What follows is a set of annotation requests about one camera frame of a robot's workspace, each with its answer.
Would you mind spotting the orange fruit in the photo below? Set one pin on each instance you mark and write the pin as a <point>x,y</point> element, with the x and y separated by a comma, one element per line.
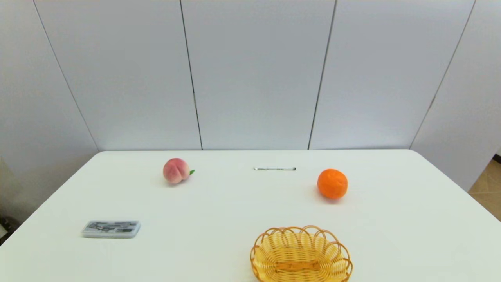
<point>332,184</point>

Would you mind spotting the white pen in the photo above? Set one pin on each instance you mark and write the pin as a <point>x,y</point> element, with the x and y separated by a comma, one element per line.
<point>274,169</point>

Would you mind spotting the pink peach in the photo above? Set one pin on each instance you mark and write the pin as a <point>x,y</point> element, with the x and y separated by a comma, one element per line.
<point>175,171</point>

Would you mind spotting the yellow woven basket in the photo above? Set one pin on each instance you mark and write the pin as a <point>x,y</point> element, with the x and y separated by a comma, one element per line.
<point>300,258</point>

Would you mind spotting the clear plastic compass case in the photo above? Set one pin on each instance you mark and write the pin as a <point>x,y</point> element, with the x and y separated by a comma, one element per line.
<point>111,229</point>

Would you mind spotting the dark background object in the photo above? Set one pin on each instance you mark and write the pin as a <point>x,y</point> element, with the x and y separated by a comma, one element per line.
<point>7,227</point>

